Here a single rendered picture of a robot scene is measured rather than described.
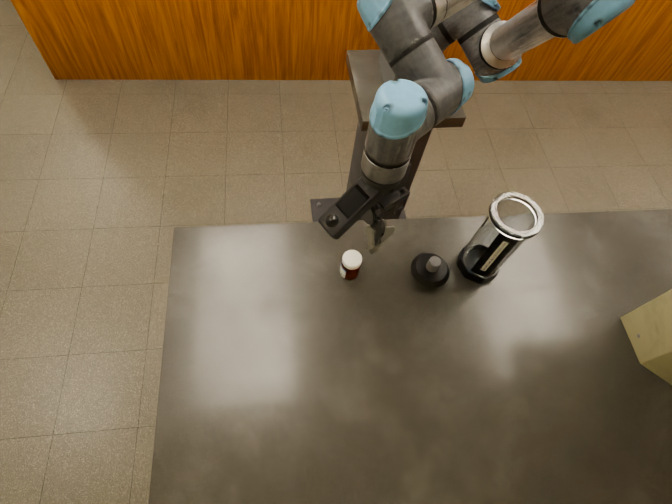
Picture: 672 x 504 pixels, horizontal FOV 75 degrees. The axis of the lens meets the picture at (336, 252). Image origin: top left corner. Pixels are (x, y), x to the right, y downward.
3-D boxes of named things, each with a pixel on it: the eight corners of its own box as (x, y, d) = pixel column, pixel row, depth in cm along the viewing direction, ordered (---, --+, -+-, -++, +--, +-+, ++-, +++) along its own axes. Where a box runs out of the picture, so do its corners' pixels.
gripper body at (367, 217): (404, 212, 84) (420, 171, 73) (368, 233, 81) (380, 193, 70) (379, 185, 87) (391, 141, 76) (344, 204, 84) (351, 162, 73)
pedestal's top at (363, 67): (345, 60, 147) (346, 49, 143) (437, 58, 151) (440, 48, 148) (361, 131, 132) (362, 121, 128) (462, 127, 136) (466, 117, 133)
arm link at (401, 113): (445, 95, 60) (405, 124, 57) (425, 150, 70) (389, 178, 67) (403, 65, 63) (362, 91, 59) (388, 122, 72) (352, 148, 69)
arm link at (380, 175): (384, 176, 67) (352, 142, 70) (379, 195, 71) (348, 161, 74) (420, 157, 69) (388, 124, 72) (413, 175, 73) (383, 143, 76)
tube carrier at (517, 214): (470, 288, 103) (509, 242, 84) (448, 250, 108) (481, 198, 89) (508, 275, 106) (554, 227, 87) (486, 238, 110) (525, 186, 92)
